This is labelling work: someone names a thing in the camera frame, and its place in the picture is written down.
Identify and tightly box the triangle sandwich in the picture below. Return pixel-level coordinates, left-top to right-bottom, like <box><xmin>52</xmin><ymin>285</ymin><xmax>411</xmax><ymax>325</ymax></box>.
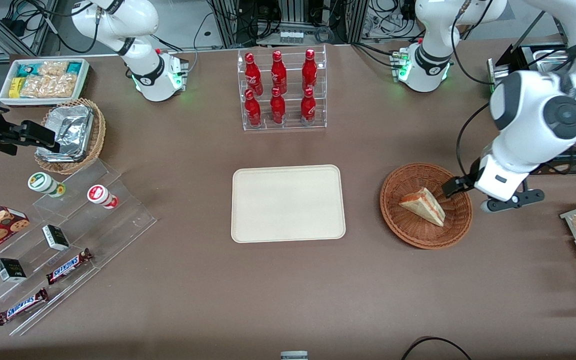
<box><xmin>399</xmin><ymin>187</ymin><xmax>447</xmax><ymax>228</ymax></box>

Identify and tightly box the light wicker basket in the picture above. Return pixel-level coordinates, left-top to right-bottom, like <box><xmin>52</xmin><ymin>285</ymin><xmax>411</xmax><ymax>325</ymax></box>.
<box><xmin>34</xmin><ymin>98</ymin><xmax>107</xmax><ymax>175</ymax></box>

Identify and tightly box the brown wicker basket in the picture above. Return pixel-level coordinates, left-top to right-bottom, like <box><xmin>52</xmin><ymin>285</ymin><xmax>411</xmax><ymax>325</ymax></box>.
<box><xmin>379</xmin><ymin>162</ymin><xmax>473</xmax><ymax>250</ymax></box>

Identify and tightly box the beige plastic tray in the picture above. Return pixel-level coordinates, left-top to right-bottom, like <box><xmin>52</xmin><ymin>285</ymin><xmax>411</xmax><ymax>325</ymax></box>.
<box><xmin>231</xmin><ymin>164</ymin><xmax>347</xmax><ymax>244</ymax></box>

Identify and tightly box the silver foil bag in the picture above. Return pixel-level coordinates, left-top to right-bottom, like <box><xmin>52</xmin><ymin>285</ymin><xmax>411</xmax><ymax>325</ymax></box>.
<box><xmin>37</xmin><ymin>104</ymin><xmax>94</xmax><ymax>163</ymax></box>

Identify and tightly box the white rectangular snack bin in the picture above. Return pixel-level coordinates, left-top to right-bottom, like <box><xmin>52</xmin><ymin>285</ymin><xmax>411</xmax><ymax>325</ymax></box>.
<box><xmin>0</xmin><ymin>58</ymin><xmax>91</xmax><ymax>108</ymax></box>

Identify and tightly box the green lid cup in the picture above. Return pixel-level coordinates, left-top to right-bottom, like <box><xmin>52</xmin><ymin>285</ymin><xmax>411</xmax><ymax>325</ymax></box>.
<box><xmin>27</xmin><ymin>171</ymin><xmax>67</xmax><ymax>198</ymax></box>

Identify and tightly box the large clear cracker bag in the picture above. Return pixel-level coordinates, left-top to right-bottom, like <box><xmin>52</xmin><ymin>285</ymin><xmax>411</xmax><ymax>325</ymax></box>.
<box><xmin>20</xmin><ymin>74</ymin><xmax>77</xmax><ymax>99</ymax></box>

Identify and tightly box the small clear cracker bag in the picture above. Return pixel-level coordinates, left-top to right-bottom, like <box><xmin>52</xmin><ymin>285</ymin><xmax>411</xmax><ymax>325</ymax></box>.
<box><xmin>38</xmin><ymin>60</ymin><xmax>69</xmax><ymax>77</ymax></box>

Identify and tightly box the red lid cup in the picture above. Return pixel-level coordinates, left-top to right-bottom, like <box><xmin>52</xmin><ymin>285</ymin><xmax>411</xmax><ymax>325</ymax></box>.
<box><xmin>86</xmin><ymin>184</ymin><xmax>119</xmax><ymax>210</ymax></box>

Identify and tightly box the small black box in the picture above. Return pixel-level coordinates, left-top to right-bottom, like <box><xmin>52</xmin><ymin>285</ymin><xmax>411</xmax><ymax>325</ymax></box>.
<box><xmin>41</xmin><ymin>224</ymin><xmax>71</xmax><ymax>252</ymax></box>
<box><xmin>0</xmin><ymin>257</ymin><xmax>28</xmax><ymax>284</ymax></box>

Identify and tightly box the clear acrylic stepped shelf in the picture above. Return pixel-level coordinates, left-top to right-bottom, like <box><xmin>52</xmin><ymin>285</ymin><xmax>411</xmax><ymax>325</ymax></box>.
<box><xmin>0</xmin><ymin>159</ymin><xmax>158</xmax><ymax>337</ymax></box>

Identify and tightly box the brown snickers bar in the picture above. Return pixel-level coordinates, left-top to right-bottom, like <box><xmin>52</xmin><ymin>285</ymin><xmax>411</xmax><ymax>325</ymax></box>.
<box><xmin>45</xmin><ymin>248</ymin><xmax>94</xmax><ymax>286</ymax></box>
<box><xmin>0</xmin><ymin>288</ymin><xmax>49</xmax><ymax>327</ymax></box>

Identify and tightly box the red cola bottle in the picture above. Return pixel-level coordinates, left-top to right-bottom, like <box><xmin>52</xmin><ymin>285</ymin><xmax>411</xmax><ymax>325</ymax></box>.
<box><xmin>301</xmin><ymin>48</ymin><xmax>318</xmax><ymax>94</ymax></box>
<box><xmin>269</xmin><ymin>86</ymin><xmax>287</xmax><ymax>125</ymax></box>
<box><xmin>300</xmin><ymin>87</ymin><xmax>317</xmax><ymax>126</ymax></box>
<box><xmin>270</xmin><ymin>49</ymin><xmax>288</xmax><ymax>95</ymax></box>
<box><xmin>244</xmin><ymin>52</ymin><xmax>264</xmax><ymax>96</ymax></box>
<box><xmin>244</xmin><ymin>89</ymin><xmax>263</xmax><ymax>128</ymax></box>

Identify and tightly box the clear acrylic bottle rack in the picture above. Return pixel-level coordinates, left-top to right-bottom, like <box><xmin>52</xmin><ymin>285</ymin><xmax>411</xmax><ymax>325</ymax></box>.
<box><xmin>237</xmin><ymin>44</ymin><xmax>328</xmax><ymax>132</ymax></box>

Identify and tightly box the white terminal block strip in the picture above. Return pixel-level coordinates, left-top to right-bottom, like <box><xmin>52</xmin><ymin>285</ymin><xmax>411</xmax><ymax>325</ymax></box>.
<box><xmin>277</xmin><ymin>30</ymin><xmax>314</xmax><ymax>44</ymax></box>

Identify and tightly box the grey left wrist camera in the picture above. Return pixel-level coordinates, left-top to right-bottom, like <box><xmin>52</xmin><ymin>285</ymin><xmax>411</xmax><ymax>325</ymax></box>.
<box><xmin>480</xmin><ymin>189</ymin><xmax>545</xmax><ymax>214</ymax></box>

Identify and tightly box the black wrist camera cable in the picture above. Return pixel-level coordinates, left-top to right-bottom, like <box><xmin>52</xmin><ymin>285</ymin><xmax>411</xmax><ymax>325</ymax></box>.
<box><xmin>456</xmin><ymin>102</ymin><xmax>492</xmax><ymax>178</ymax></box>

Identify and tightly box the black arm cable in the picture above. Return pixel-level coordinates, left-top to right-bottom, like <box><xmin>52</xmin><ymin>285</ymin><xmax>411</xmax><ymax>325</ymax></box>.
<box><xmin>450</xmin><ymin>0</ymin><xmax>495</xmax><ymax>86</ymax></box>

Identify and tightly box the black cable loop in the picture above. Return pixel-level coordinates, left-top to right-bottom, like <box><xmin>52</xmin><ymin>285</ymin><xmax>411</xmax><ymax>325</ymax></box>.
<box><xmin>400</xmin><ymin>336</ymin><xmax>474</xmax><ymax>360</ymax></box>

